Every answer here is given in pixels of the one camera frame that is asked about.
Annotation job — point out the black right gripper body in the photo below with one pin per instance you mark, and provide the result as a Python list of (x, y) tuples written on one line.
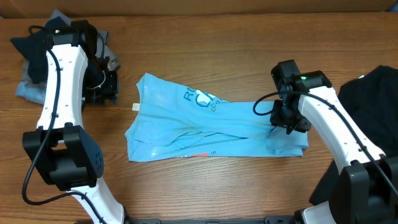
[(289, 117)]

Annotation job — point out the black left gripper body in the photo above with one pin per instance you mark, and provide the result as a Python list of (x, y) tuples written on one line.
[(98, 85)]

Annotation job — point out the light blue t-shirt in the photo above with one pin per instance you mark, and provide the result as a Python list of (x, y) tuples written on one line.
[(174, 120)]

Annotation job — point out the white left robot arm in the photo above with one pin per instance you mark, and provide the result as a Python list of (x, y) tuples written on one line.
[(60, 149)]

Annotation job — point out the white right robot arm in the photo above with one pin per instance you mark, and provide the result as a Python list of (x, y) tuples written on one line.
[(366, 190)]

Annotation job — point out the grey folded shorts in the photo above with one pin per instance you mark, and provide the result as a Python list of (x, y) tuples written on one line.
[(102, 50)]

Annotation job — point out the blue denim folded jeans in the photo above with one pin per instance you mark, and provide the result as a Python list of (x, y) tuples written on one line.
[(32, 92)]

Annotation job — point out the dark teal folded garment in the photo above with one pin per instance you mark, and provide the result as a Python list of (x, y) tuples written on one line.
[(32, 50)]

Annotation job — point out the black t-shirt pile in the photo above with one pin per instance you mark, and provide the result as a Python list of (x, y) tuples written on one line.
[(371, 101)]

